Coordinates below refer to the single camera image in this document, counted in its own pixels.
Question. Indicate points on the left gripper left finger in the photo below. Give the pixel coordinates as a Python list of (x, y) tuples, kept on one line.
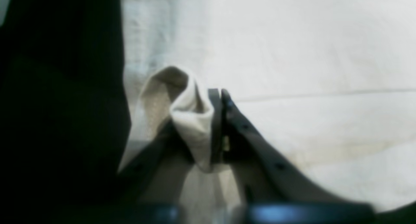
[(157, 173)]

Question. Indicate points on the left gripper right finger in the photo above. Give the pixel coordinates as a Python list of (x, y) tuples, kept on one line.
[(262, 173)]

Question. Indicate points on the cream white T-shirt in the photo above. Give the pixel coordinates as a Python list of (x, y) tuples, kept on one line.
[(328, 83)]

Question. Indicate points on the black table cloth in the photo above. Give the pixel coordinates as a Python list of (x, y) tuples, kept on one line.
[(64, 113)]

